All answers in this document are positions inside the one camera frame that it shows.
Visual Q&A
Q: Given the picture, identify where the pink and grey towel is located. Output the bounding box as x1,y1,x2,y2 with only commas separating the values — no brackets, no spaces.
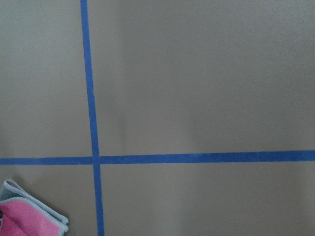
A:
0,179,69,236

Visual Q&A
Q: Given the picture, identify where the brown paper table cover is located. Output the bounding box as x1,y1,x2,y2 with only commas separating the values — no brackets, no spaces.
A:
0,0,315,236

